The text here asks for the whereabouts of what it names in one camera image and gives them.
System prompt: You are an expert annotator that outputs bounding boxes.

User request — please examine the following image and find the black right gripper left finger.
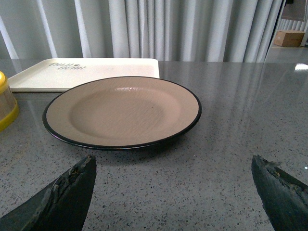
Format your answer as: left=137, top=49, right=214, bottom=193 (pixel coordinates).
left=0, top=155, right=96, bottom=231

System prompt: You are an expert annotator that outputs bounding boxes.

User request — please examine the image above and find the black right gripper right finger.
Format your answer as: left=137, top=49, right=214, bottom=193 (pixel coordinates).
left=251, top=155, right=308, bottom=231

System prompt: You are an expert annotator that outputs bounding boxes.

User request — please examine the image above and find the tan plate with black rim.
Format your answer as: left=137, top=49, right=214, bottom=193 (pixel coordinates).
left=42, top=77, right=202, bottom=150

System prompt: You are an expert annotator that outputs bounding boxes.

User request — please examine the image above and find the white rectangular bear tray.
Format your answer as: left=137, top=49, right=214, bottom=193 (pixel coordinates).
left=8, top=58, right=160, bottom=92

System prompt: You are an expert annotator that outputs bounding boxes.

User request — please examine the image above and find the yellow-rimmed wooden steamer basket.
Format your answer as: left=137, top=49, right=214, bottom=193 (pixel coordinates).
left=0, top=72, right=19, bottom=131

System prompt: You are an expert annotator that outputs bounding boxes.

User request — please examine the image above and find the brown cardboard box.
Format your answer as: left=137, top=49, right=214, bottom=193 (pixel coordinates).
left=273, top=30, right=305, bottom=47

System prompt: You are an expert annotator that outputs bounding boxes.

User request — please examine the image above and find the grey pleated curtain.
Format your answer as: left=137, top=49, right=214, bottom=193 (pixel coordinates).
left=0, top=0, right=282, bottom=63

